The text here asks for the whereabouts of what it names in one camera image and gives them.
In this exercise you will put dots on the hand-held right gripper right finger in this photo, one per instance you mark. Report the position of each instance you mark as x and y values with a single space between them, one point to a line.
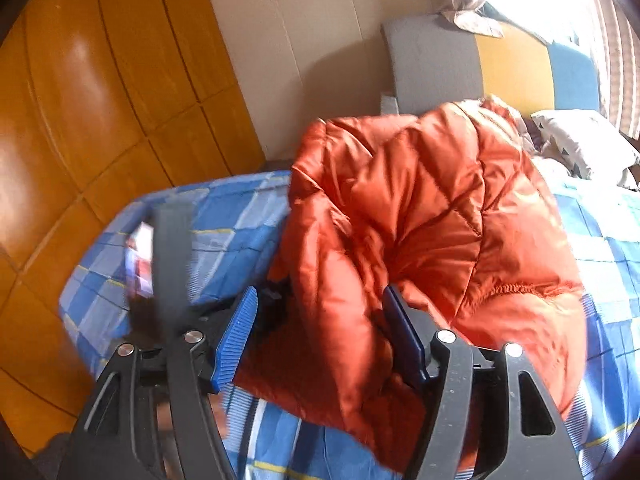
405 330

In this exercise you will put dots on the blue plaid bedsheet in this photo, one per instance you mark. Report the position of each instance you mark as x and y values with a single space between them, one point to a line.
225 225

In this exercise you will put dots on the grey yellow blue headboard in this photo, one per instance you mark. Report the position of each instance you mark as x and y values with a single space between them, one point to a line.
510 70

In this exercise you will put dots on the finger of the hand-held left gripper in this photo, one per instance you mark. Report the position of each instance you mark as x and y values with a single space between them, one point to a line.
272 302

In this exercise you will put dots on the beige curtain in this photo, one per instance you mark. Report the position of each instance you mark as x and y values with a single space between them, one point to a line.
620 60

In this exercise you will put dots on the white printed pillow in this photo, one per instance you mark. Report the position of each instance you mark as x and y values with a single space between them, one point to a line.
580 140

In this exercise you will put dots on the beige cloth on headboard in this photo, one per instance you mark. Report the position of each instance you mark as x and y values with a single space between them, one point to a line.
470 20

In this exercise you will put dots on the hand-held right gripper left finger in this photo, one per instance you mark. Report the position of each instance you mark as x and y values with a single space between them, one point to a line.
235 345

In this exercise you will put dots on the orange puffer jacket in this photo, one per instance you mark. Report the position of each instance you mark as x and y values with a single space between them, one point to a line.
425 210

